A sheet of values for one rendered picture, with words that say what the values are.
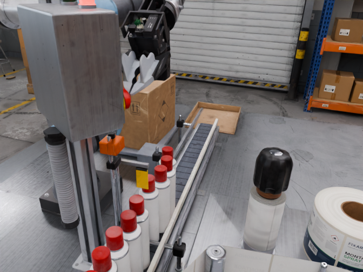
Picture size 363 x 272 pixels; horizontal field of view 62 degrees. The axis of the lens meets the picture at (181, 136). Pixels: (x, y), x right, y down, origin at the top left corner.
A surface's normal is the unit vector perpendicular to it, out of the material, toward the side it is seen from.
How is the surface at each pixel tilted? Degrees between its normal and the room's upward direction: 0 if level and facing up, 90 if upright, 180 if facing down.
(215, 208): 0
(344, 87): 90
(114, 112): 90
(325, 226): 90
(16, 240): 0
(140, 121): 90
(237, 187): 0
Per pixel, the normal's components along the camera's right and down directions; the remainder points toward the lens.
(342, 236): -0.69, 0.31
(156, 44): -0.23, 0.82
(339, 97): -0.38, 0.41
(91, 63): 0.63, 0.37
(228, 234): 0.03, -0.89
